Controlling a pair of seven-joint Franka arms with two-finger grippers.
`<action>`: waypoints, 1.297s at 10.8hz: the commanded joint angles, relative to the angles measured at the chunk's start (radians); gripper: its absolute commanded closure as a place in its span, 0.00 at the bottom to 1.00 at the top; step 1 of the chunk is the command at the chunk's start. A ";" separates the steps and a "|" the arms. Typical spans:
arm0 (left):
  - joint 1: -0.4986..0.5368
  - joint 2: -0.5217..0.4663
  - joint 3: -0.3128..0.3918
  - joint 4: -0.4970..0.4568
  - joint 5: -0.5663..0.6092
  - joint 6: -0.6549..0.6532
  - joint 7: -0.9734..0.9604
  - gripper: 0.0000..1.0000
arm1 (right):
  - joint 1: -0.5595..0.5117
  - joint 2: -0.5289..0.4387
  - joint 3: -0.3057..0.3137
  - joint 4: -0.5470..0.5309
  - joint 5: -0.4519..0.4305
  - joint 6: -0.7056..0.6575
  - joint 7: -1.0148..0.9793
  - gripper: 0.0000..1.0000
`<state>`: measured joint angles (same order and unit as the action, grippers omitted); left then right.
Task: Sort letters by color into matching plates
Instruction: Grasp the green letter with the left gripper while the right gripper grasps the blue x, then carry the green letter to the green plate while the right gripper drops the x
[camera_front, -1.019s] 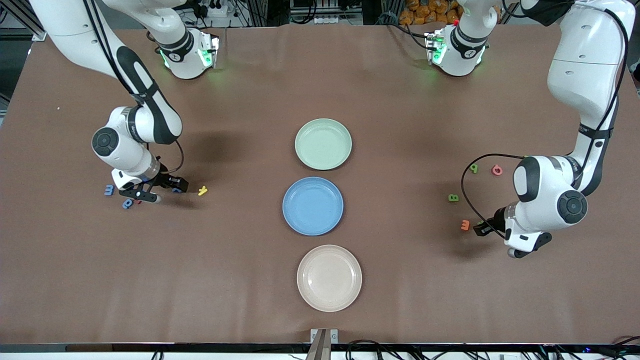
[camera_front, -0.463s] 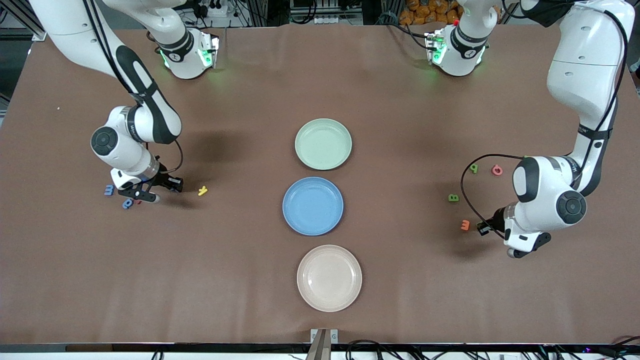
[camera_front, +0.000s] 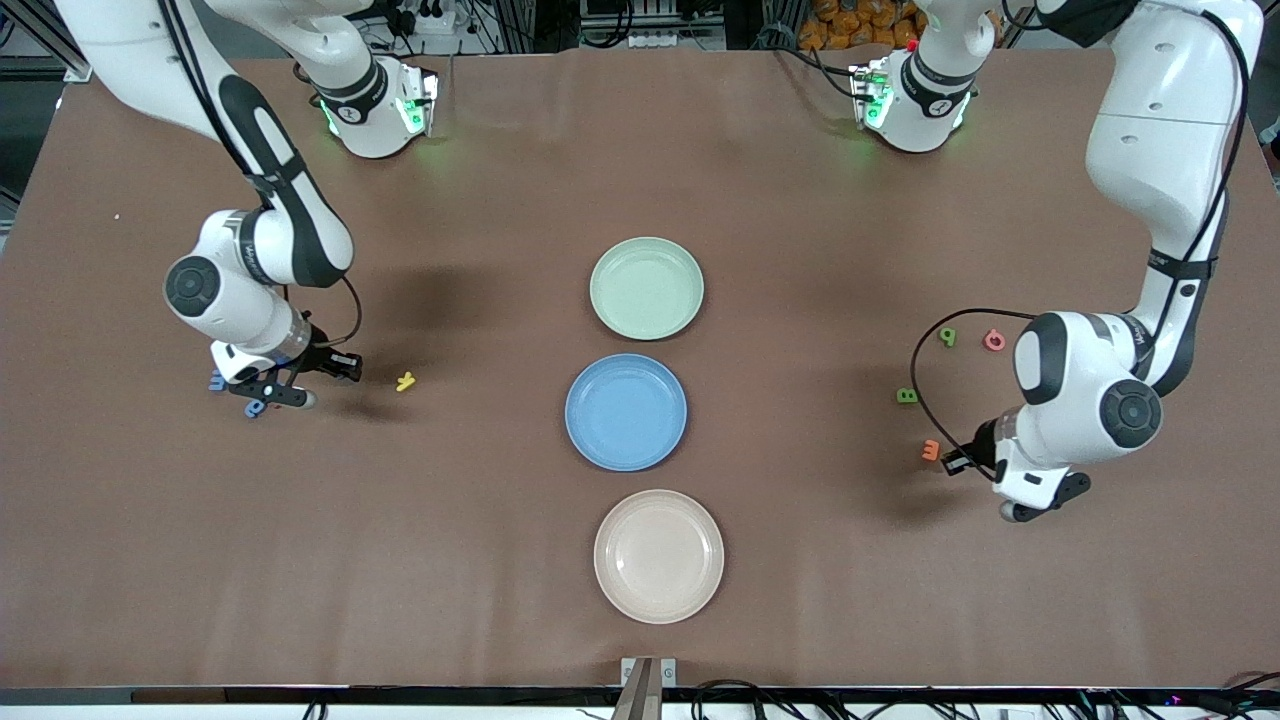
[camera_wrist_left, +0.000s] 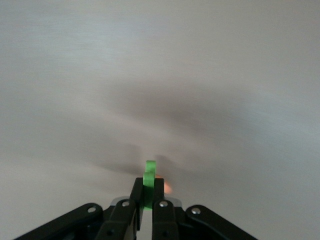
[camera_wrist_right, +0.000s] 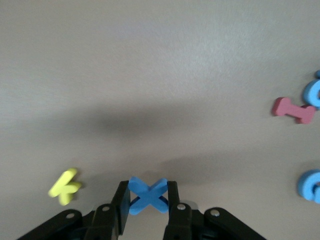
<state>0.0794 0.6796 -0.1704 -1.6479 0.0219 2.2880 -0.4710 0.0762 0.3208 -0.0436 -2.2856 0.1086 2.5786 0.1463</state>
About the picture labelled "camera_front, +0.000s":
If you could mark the black table edge rail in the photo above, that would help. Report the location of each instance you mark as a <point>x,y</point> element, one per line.
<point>300,694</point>

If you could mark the pink foam letter G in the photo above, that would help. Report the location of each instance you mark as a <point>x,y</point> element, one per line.
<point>994,348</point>

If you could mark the yellow foam letter Y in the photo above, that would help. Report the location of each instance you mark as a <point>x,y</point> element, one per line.
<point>405,381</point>

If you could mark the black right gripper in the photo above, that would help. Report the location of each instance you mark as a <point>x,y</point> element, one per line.
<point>322,358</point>

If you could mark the white power strip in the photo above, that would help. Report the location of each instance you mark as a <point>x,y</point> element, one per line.
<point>425,15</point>

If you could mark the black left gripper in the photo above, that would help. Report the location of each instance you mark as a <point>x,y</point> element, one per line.
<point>981,443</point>

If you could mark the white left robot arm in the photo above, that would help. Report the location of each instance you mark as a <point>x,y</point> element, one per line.
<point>1160,100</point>

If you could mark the green foam letter q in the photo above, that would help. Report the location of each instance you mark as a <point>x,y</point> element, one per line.
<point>948,340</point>

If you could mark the blue plate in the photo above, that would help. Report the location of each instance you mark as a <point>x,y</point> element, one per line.
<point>626,412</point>

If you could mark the orange foam letter E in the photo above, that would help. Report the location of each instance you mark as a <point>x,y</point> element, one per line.
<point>936,451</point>

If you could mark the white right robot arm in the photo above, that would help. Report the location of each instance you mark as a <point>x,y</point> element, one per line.
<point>225,300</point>

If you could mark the bag of orange fruit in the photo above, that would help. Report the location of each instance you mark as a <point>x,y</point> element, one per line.
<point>860,25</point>

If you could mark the pale green plate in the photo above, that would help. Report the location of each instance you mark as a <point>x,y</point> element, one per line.
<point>646,290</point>

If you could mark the beige plate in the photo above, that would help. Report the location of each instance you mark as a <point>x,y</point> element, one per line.
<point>659,556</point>

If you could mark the aluminium frame post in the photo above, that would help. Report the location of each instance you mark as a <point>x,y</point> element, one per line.
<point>75,68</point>

